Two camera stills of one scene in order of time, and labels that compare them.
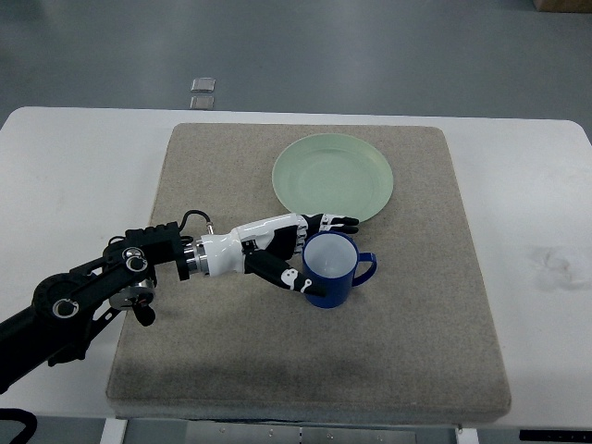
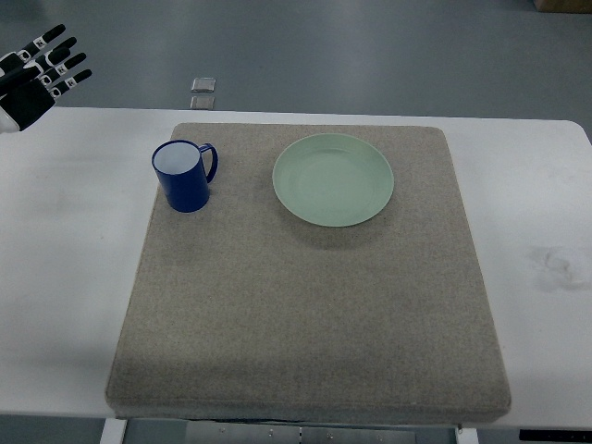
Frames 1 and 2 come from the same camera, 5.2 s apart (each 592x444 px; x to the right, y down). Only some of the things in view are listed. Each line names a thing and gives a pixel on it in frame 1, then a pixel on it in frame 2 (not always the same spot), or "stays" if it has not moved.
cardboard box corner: x=563 y=6 stays
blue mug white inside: x=330 y=259 → x=185 y=171
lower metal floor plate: x=202 y=102 stays
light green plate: x=333 y=174 stays
